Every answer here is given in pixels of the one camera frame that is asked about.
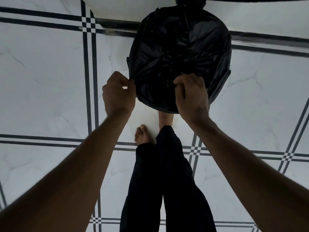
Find black plastic garbage bag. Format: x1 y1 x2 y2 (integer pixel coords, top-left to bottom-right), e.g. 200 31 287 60
126 5 232 114

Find person's left hand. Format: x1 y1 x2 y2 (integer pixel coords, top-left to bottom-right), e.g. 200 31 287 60
102 71 137 118

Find person's right foot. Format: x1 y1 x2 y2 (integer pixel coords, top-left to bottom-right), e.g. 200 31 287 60
158 111 174 130

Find person's left forearm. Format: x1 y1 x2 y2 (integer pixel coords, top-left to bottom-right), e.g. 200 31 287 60
0 111 132 232

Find person's right hand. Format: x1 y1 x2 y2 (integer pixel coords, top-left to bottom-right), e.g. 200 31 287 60
173 74 210 123

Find person's foot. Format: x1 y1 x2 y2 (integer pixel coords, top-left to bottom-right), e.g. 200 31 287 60
158 111 174 130
134 125 153 146

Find person's black trousers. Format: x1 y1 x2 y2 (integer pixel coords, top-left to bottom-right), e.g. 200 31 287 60
119 125 217 232

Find person's right forearm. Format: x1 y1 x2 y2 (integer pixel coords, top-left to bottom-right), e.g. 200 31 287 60
191 117 309 232

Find person's left foot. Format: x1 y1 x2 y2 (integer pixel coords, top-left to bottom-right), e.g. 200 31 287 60
134 125 153 146

